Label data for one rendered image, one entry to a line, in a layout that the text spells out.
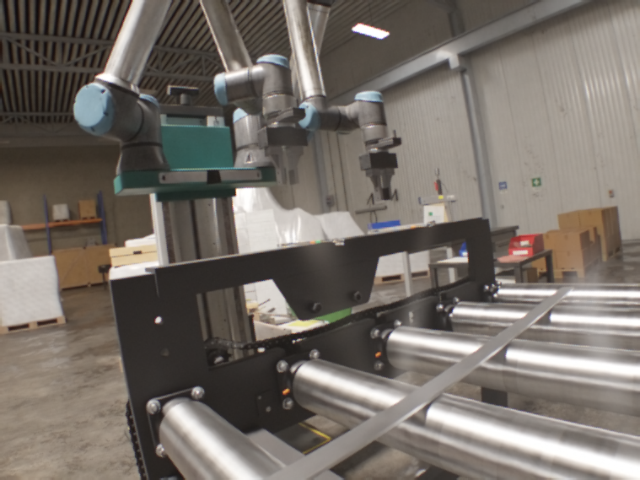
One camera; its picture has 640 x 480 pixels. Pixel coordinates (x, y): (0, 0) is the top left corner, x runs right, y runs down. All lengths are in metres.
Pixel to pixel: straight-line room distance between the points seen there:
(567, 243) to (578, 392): 5.78
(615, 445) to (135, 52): 1.41
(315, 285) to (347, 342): 0.19
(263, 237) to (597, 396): 4.24
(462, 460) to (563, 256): 6.07
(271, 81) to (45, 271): 7.99
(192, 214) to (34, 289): 7.27
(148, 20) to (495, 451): 1.36
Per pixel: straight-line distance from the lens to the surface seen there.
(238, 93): 1.15
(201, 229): 1.72
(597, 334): 1.11
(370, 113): 1.32
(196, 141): 1.69
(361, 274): 1.09
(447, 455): 0.64
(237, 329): 1.75
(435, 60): 12.93
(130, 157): 1.45
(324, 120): 1.34
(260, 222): 4.74
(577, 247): 6.54
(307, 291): 0.98
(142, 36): 1.38
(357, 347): 1.10
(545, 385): 0.86
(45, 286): 8.81
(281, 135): 1.08
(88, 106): 1.35
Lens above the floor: 1.20
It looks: level
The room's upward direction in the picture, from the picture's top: 7 degrees counter-clockwise
